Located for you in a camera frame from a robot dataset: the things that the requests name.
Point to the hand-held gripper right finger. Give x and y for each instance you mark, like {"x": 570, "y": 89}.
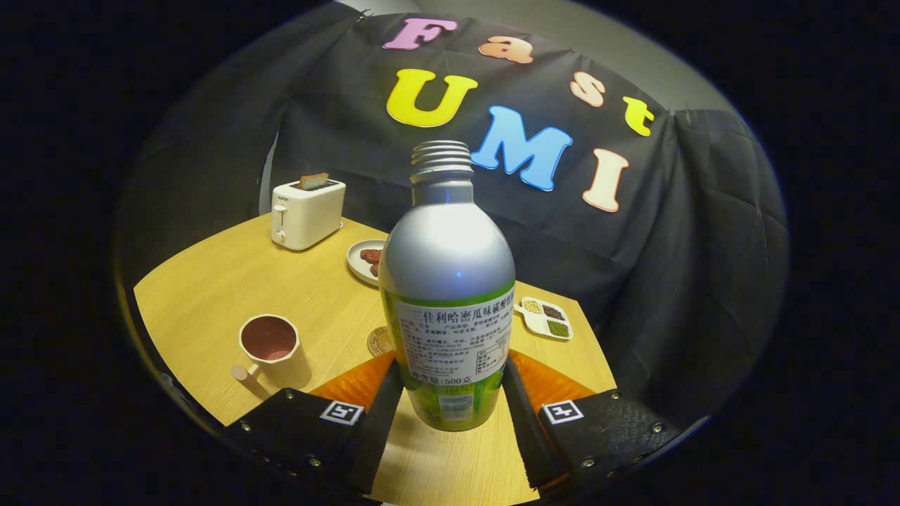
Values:
{"x": 526, "y": 436}

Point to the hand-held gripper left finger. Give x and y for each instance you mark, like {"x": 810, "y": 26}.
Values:
{"x": 376, "y": 439}

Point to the silver green juice bottle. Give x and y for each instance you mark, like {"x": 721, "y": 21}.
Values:
{"x": 450, "y": 260}

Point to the white divided bean dish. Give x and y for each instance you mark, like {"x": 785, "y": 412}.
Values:
{"x": 545, "y": 320}

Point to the white round plate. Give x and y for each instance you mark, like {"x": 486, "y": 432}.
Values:
{"x": 355, "y": 267}

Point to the brown meat pieces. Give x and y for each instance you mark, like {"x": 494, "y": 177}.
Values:
{"x": 372, "y": 256}

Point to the wooden table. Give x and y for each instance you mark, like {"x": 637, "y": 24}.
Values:
{"x": 218, "y": 281}

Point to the white toaster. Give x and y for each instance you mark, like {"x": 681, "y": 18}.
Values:
{"x": 306, "y": 214}

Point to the toast slice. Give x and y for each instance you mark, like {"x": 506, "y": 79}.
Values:
{"x": 313, "y": 181}

